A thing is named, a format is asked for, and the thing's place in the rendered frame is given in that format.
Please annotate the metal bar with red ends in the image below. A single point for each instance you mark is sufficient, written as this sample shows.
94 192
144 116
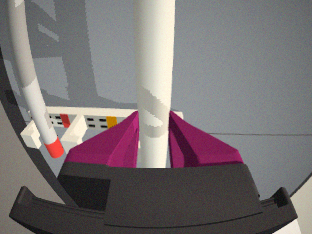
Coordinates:
22 57

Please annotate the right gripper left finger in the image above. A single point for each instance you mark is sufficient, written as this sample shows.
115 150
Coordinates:
109 146

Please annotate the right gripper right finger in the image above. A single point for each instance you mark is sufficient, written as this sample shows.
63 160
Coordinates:
198 147

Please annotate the white bar with orange-yellow ends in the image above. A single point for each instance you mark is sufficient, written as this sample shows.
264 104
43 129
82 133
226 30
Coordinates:
153 44

